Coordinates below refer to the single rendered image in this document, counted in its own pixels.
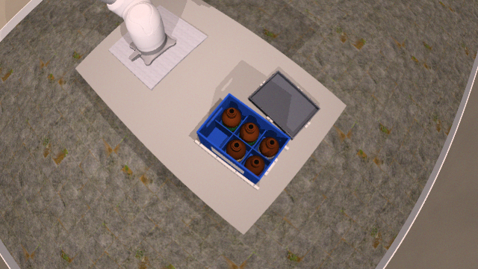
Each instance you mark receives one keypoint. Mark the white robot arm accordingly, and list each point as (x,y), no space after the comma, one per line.
(145,27)

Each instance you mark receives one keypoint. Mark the blue plastic crate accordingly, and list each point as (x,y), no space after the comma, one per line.
(218,136)

